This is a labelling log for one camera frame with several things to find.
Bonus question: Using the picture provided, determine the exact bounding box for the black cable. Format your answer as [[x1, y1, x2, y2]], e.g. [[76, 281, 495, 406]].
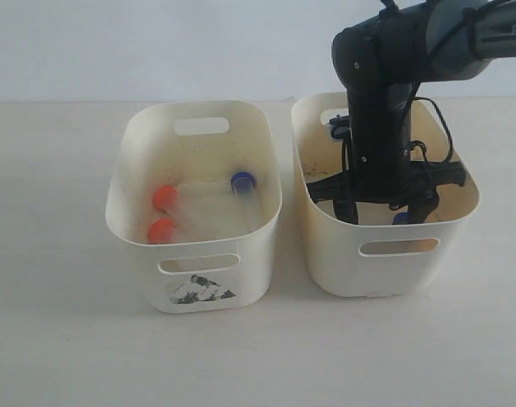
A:
[[412, 96, 456, 164]]

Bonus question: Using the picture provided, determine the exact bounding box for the cream plastic bin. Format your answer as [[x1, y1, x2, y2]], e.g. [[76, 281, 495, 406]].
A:
[[105, 100, 282, 313], [291, 92, 480, 297]]

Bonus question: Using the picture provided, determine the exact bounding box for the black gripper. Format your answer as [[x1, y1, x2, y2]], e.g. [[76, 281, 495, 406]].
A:
[[306, 161, 467, 224]]

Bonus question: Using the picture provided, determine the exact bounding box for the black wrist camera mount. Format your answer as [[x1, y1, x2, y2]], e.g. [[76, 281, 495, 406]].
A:
[[326, 114, 352, 142]]

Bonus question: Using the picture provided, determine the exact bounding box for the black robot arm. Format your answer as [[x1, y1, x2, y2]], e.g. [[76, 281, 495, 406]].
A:
[[307, 1, 516, 225]]

